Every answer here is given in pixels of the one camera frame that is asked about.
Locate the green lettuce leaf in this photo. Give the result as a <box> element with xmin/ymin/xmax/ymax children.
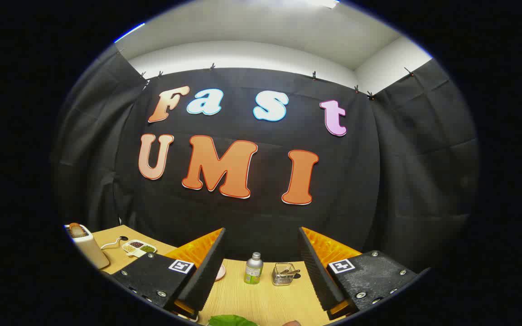
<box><xmin>208</xmin><ymin>315</ymin><xmax>259</xmax><ymax>326</ymax></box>

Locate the white divided bean dish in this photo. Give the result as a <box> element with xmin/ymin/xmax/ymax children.
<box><xmin>121</xmin><ymin>239</ymin><xmax>157</xmax><ymax>258</ymax></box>

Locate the cream white toaster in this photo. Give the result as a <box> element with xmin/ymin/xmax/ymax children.
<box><xmin>64</xmin><ymin>223</ymin><xmax>111</xmax><ymax>270</ymax></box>

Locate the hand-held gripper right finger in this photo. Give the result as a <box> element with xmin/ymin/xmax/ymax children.
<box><xmin>298</xmin><ymin>226</ymin><xmax>420</xmax><ymax>321</ymax></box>

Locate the white toaster cable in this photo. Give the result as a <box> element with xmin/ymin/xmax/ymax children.
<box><xmin>100</xmin><ymin>235</ymin><xmax>129</xmax><ymax>250</ymax></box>

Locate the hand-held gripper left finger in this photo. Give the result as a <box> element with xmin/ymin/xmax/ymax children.
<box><xmin>111</xmin><ymin>227</ymin><xmax>227</xmax><ymax>321</ymax></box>

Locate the small wire basket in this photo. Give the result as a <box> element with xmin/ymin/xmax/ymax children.
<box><xmin>272</xmin><ymin>263</ymin><xmax>296</xmax><ymax>287</ymax></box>

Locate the silver bottle green label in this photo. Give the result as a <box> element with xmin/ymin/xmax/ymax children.
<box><xmin>244</xmin><ymin>252</ymin><xmax>264</xmax><ymax>285</ymax></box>

